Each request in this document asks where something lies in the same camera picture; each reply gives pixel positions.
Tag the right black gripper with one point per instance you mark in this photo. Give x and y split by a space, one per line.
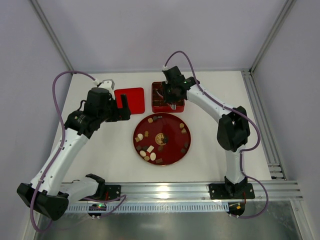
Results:
170 93

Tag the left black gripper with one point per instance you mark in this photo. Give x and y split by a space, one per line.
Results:
118 114

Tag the steel tongs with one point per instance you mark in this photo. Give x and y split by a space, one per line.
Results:
161 101

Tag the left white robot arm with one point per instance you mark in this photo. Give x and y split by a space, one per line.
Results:
45 193

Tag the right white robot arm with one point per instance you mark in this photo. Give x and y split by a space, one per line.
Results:
233 128

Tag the red square chocolate box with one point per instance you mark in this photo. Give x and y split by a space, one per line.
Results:
158 85

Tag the tan square chocolate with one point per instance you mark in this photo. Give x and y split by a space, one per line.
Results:
150 120

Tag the white heart chocolate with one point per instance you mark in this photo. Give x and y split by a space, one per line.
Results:
140 136

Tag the white spiral round chocolate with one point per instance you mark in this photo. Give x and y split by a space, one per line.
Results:
142 153

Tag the white rectangular chocolate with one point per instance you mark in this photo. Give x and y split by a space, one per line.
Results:
150 149

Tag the brown round chocolate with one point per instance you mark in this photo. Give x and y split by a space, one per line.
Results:
160 148

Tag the white oval chocolate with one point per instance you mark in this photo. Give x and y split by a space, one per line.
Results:
152 156

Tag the brown striped square chocolate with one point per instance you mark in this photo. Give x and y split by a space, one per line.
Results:
159 161

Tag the red square box lid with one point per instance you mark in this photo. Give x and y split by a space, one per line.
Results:
135 99

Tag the round red lacquer plate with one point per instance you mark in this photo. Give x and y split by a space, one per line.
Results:
167 127

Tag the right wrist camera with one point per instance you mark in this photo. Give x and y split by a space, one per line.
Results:
166 69

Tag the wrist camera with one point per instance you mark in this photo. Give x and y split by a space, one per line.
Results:
107 84
166 69

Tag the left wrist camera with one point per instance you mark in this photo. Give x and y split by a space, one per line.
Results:
107 84

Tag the perforated cable duct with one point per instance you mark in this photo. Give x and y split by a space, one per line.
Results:
148 207

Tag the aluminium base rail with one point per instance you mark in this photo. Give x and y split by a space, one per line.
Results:
276 189

